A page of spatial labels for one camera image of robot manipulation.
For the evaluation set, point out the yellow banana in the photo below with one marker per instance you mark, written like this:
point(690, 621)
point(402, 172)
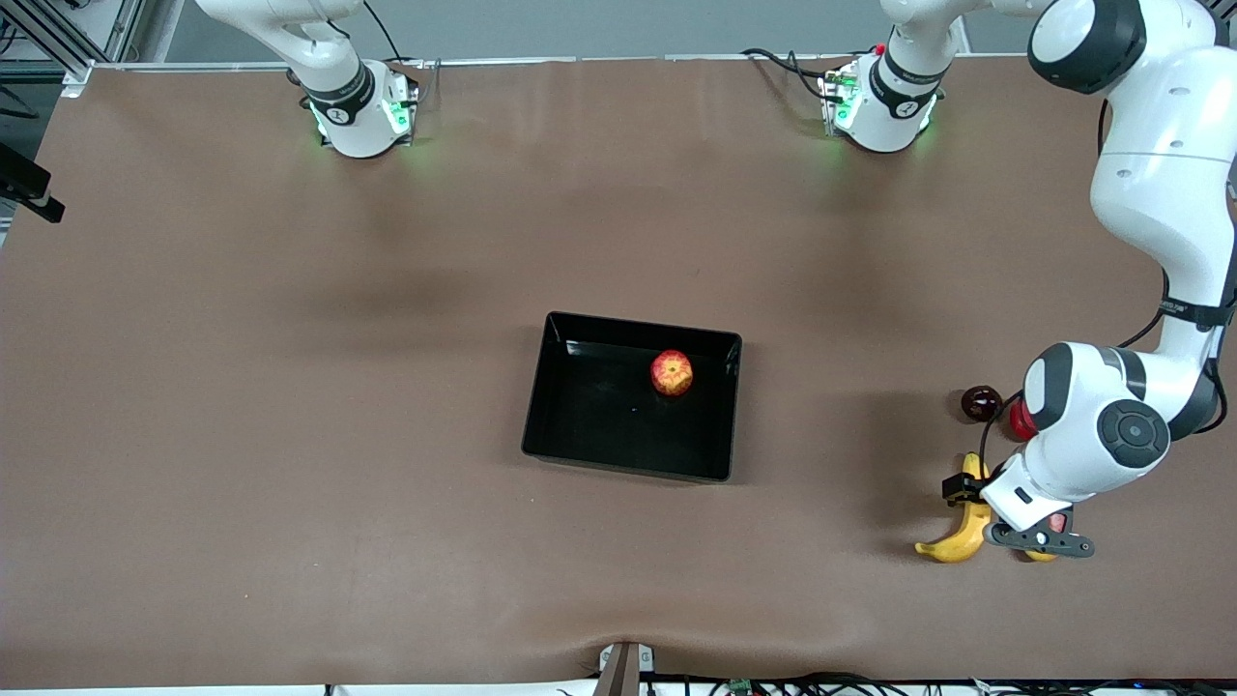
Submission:
point(966, 541)

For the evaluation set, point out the red yellow apple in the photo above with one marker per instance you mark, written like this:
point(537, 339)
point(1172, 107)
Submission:
point(672, 373)

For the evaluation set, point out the black plastic box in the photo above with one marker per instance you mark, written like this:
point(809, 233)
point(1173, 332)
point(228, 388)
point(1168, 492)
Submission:
point(599, 425)

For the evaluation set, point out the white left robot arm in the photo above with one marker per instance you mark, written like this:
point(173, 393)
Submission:
point(1160, 174)

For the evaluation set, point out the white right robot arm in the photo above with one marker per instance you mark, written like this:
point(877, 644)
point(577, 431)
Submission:
point(338, 97)

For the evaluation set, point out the red yellow mango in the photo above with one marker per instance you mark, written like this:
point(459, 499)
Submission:
point(1042, 557)

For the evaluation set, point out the red round fruit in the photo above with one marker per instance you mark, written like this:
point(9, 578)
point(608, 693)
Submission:
point(1020, 420)

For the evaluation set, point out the dark red plum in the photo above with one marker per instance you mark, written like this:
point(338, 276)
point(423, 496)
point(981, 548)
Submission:
point(981, 403)

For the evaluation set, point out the aluminium frame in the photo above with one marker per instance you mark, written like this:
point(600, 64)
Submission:
point(48, 34)

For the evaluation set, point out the brown table edge bracket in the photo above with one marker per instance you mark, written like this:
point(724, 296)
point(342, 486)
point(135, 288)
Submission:
point(618, 672)

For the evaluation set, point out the silver table edge rail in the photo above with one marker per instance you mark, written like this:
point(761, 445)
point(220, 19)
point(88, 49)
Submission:
point(503, 62)

